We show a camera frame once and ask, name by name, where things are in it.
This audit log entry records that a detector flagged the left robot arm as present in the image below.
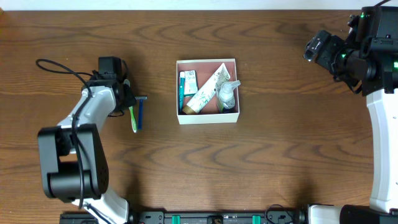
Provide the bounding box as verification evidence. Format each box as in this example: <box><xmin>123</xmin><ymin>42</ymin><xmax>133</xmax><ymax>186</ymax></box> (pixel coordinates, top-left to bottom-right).
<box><xmin>37</xmin><ymin>57</ymin><xmax>136</xmax><ymax>223</ymax></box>

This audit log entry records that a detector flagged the green white soap box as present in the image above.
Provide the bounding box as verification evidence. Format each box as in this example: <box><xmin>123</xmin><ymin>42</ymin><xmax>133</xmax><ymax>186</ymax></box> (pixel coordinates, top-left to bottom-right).
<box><xmin>184</xmin><ymin>70</ymin><xmax>198</xmax><ymax>96</ymax></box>

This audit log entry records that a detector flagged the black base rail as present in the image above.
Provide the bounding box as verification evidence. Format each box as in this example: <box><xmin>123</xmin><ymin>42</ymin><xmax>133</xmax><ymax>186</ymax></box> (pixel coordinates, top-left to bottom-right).
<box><xmin>58</xmin><ymin>203</ymin><xmax>371</xmax><ymax>224</ymax></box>

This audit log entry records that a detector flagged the white floral cream tube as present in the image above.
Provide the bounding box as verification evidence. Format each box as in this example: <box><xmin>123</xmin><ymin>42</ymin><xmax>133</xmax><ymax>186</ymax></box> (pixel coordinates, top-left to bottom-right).
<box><xmin>182</xmin><ymin>63</ymin><xmax>231</xmax><ymax>114</ymax></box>

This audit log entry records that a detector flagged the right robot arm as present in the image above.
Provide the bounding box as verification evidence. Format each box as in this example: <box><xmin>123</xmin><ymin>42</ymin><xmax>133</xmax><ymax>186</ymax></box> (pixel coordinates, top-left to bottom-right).
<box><xmin>295</xmin><ymin>1</ymin><xmax>397</xmax><ymax>224</ymax></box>

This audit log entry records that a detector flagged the blue disposable razor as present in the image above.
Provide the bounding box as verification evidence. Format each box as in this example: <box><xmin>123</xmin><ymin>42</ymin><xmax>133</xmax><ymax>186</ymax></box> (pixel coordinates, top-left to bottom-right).
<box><xmin>135</xmin><ymin>96</ymin><xmax>147</xmax><ymax>130</ymax></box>

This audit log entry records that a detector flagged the green toothbrush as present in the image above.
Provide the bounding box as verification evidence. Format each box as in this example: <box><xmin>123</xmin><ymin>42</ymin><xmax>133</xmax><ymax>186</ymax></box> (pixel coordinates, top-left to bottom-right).
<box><xmin>124</xmin><ymin>79</ymin><xmax>137</xmax><ymax>133</ymax></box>

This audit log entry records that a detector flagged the white box pink interior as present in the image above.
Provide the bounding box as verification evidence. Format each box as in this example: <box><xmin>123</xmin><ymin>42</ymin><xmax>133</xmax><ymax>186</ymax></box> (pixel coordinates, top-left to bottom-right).
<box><xmin>175</xmin><ymin>58</ymin><xmax>240</xmax><ymax>124</ymax></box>

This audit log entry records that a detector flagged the clear sanitizer pump bottle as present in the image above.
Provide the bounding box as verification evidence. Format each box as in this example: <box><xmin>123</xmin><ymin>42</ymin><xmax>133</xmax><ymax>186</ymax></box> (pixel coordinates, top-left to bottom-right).
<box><xmin>217</xmin><ymin>80</ymin><xmax>241</xmax><ymax>113</ymax></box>

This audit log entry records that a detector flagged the small teal toothpaste tube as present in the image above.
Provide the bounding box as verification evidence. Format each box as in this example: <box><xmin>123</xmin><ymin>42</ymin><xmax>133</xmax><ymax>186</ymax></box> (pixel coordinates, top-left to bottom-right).
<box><xmin>178</xmin><ymin>71</ymin><xmax>185</xmax><ymax>112</ymax></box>

